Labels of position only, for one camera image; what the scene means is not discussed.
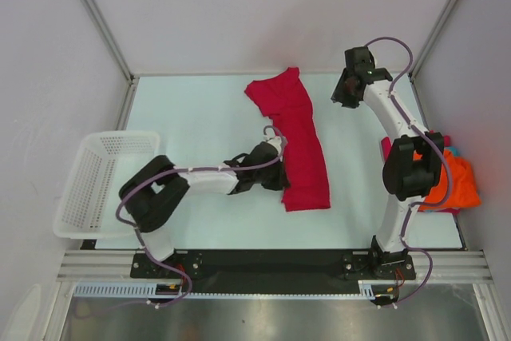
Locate white slotted cable duct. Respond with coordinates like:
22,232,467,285
73,282,376,301

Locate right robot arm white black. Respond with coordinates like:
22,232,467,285
331,46,444,280

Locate folded teal t shirt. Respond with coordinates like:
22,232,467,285
426,145,462,214

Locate white perforated plastic basket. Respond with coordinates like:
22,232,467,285
53,131,160,240

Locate folded orange t shirt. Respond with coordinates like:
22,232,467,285
447,156,481,208

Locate purple cable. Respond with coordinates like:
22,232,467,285
114,125,288,311
365,36,452,310

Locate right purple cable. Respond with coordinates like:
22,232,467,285
365,36,452,310

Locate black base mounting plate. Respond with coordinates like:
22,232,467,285
130,249,416,295

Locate crimson red t shirt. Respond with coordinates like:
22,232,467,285
245,67,331,212

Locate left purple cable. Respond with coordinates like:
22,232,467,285
114,125,288,311

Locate folded magenta t shirt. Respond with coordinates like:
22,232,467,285
380,135,452,212

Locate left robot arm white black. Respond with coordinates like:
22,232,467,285
116,136,289,277

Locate aluminium extrusion rail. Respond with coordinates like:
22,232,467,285
57,250,493,284

